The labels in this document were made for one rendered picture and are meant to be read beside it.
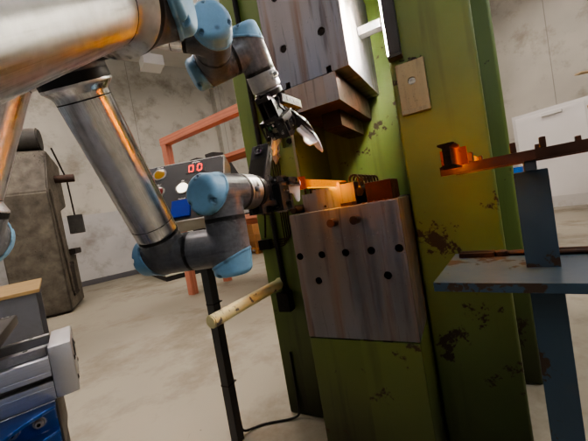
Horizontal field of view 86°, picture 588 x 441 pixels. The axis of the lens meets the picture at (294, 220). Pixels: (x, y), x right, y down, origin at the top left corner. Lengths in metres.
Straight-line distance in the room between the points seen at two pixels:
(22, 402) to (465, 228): 1.17
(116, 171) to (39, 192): 5.07
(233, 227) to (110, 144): 0.23
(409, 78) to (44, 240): 5.16
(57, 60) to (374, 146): 1.39
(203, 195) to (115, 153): 0.14
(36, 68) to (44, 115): 8.81
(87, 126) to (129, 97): 8.89
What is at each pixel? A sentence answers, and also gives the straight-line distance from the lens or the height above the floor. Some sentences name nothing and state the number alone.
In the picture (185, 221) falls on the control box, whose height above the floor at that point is 0.96.
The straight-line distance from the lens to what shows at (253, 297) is 1.23.
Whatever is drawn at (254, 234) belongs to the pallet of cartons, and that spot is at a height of 0.47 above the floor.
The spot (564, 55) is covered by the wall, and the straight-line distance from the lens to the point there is 9.19.
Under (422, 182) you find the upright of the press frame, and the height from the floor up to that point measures 0.95.
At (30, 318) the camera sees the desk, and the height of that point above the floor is 0.45.
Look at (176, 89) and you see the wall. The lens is 9.84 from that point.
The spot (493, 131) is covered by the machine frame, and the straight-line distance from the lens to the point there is 1.62.
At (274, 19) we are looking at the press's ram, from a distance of 1.34.
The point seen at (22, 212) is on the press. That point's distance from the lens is 5.65.
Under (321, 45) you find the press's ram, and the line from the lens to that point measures 1.21.
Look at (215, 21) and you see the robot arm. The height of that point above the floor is 1.28.
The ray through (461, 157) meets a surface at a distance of 0.69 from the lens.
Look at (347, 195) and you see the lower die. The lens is 1.09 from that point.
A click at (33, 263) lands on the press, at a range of 5.65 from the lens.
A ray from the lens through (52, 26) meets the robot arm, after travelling 0.29.
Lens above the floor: 0.94
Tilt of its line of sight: 2 degrees down
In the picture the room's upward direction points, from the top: 10 degrees counter-clockwise
